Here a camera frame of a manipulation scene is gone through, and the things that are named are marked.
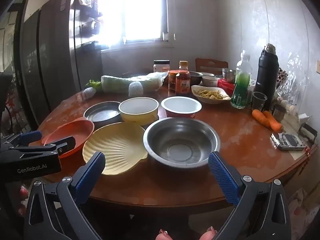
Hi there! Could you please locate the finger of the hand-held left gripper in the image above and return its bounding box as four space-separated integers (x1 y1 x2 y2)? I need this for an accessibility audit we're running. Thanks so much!
7 136 76 158
0 130 43 151

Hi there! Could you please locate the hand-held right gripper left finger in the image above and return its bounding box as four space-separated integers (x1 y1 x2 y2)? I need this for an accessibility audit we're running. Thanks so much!
24 151 107 240

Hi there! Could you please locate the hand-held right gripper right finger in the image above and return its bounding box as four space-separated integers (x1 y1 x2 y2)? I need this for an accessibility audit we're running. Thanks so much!
208 151 292 240

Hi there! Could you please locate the orange plastic plate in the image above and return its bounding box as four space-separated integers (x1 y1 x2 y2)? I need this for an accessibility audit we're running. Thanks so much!
41 120 95 158

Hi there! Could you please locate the yellow shell-shaped plate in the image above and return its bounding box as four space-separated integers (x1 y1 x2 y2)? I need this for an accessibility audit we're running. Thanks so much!
82 122 148 176

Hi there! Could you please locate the round steel tray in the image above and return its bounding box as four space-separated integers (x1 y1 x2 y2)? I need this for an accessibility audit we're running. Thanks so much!
84 101 122 122

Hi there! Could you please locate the large steel bowl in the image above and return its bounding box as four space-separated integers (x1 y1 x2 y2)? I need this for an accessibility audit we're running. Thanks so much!
143 117 221 168

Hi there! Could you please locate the yellow bowl with handle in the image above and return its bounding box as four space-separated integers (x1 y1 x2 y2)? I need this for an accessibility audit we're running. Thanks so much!
118 97 159 126

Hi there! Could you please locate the white and red bowl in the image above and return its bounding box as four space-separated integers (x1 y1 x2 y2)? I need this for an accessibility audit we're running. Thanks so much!
161 96 202 118

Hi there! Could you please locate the person's left hand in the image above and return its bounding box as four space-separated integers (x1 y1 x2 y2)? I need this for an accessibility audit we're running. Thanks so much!
17 186 29 216

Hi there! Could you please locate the person's right hand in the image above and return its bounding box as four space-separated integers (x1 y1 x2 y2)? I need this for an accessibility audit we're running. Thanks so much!
155 226 218 240

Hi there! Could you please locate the fruit in white foam net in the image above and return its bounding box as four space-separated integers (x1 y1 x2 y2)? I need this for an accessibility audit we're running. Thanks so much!
128 81 144 96
83 87 97 99

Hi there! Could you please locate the green lettuce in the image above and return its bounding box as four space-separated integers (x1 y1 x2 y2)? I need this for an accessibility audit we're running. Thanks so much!
86 79 103 91

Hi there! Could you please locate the digital kitchen scale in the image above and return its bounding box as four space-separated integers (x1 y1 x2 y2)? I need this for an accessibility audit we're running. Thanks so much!
271 133 307 151

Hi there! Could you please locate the dark grey refrigerator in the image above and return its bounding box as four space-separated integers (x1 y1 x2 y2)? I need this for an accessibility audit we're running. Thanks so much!
15 0 103 125

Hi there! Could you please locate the wrapped napa cabbage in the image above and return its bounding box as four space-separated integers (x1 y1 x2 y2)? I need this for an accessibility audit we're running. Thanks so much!
101 72 168 94

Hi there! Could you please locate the white dish with food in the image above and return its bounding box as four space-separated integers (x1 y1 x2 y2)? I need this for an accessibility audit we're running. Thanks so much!
191 85 231 104

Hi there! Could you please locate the clear plastic cup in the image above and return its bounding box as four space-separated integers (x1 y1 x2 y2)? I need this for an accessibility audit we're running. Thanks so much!
252 92 268 111

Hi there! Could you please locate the glass door with red decoration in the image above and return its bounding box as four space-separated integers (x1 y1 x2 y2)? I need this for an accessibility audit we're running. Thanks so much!
0 12 24 135

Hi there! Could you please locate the small steel mug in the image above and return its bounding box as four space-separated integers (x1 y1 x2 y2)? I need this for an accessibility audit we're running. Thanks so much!
272 104 287 122

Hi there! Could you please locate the red tissue box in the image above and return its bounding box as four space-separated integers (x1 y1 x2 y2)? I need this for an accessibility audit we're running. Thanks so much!
217 78 236 97

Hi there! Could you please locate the green drink bottle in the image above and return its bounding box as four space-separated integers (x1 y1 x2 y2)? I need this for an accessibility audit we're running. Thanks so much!
230 50 251 109

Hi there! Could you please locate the brown sauce bottle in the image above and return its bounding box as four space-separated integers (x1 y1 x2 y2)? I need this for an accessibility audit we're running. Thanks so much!
175 71 191 96

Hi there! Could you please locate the steel cup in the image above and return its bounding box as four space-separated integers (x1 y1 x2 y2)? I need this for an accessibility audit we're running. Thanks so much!
222 68 237 83

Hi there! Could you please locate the small dark steel bowl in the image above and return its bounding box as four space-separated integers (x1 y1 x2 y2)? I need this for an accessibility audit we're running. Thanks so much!
189 71 203 85

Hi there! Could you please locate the black thermos flask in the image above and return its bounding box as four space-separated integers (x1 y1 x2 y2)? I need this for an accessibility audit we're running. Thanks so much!
254 44 280 105

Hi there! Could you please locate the red sauce jar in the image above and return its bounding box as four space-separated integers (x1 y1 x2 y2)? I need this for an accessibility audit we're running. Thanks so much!
168 70 180 91

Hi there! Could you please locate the wooden chair with cutout back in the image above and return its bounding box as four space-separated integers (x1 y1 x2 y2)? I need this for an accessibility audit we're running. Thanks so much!
195 58 229 76

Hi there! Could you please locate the clear plastic bag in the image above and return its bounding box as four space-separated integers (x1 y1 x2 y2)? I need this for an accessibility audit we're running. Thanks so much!
275 52 309 102

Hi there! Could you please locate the clear jar with black lid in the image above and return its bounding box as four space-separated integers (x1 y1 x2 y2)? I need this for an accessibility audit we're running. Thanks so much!
153 60 171 74

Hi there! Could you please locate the bright window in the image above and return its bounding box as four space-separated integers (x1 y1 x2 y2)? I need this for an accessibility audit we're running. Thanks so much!
99 0 168 43

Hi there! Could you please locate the black metal frame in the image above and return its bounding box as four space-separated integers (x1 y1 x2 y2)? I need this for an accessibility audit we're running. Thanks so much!
299 124 318 146

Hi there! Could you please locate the black wall rack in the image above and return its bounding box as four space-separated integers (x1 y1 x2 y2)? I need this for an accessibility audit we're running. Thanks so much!
74 0 104 48

